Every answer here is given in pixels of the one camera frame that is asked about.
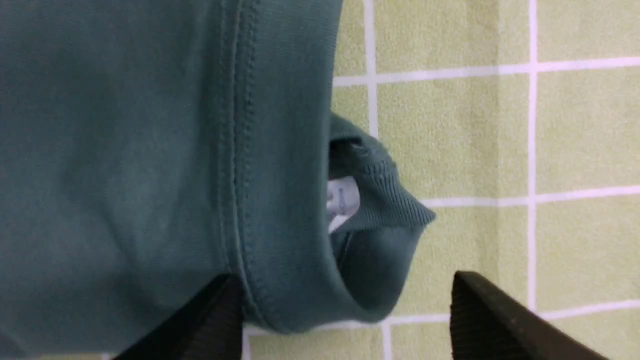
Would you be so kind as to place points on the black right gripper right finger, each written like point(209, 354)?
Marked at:
point(488, 324)

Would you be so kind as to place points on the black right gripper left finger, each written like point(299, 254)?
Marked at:
point(208, 327)

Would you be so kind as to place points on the green long-sleeved shirt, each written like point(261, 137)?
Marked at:
point(149, 146)

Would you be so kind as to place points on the green checkered tablecloth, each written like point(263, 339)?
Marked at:
point(517, 123)

